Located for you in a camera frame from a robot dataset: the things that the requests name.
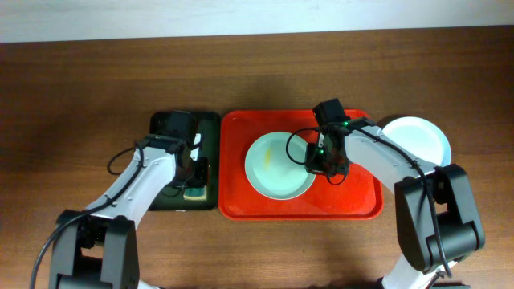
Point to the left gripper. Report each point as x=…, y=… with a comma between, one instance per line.
x=201, y=177

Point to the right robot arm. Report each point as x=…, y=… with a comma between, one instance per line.
x=437, y=219

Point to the dark green tray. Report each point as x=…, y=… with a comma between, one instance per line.
x=171, y=196

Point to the red plastic tray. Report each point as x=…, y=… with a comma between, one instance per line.
x=360, y=196

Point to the green yellow sponge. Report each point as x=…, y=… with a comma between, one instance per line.
x=196, y=194

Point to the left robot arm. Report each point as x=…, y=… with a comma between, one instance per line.
x=97, y=247

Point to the mint green plate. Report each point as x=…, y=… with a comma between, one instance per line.
x=270, y=170

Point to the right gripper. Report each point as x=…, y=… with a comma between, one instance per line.
x=312, y=165

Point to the light blue plate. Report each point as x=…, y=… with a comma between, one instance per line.
x=421, y=138

